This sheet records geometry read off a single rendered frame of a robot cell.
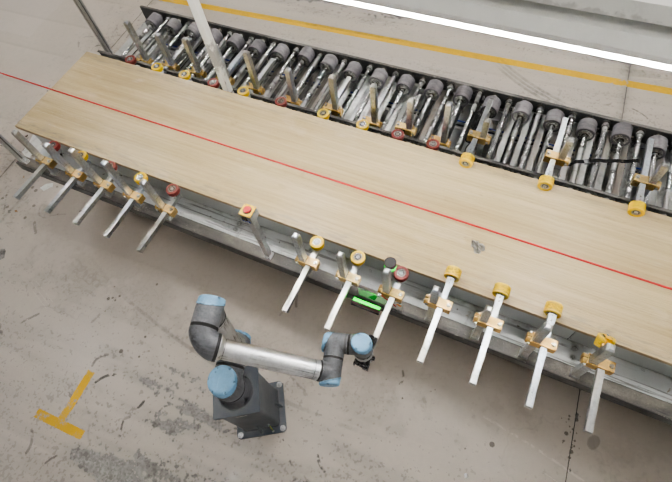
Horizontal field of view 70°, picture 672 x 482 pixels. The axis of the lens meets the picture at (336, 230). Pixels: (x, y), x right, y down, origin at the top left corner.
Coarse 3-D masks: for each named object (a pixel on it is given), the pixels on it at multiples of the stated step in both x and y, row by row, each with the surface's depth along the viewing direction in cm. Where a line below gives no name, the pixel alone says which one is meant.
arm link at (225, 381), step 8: (216, 368) 241; (224, 368) 240; (232, 368) 243; (240, 368) 246; (208, 376) 240; (216, 376) 239; (224, 376) 239; (232, 376) 238; (240, 376) 245; (208, 384) 238; (216, 384) 237; (224, 384) 237; (232, 384) 237; (240, 384) 245; (216, 392) 236; (224, 392) 236; (232, 392) 239; (240, 392) 247; (224, 400) 245; (232, 400) 247
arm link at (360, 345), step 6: (354, 336) 209; (360, 336) 209; (366, 336) 209; (354, 342) 208; (360, 342) 208; (366, 342) 208; (354, 348) 207; (360, 348) 206; (366, 348) 206; (372, 348) 214; (354, 354) 210; (360, 354) 208; (366, 354) 210
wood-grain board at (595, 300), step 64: (128, 64) 358; (64, 128) 331; (128, 128) 326; (192, 128) 320; (256, 128) 314; (320, 128) 309; (256, 192) 289; (320, 192) 284; (384, 192) 280; (448, 192) 276; (512, 192) 272; (576, 192) 268; (384, 256) 260; (448, 256) 256; (512, 256) 252; (576, 256) 249; (640, 256) 246; (576, 320) 233; (640, 320) 230
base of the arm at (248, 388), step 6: (246, 378) 260; (246, 384) 256; (246, 390) 255; (252, 390) 260; (246, 396) 255; (222, 402) 257; (228, 402) 249; (234, 402) 251; (240, 402) 253; (246, 402) 256; (228, 408) 255; (234, 408) 255
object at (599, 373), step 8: (600, 376) 214; (600, 384) 212; (592, 392) 211; (600, 392) 210; (592, 400) 209; (592, 408) 207; (592, 416) 206; (584, 424) 207; (592, 424) 204; (592, 432) 203
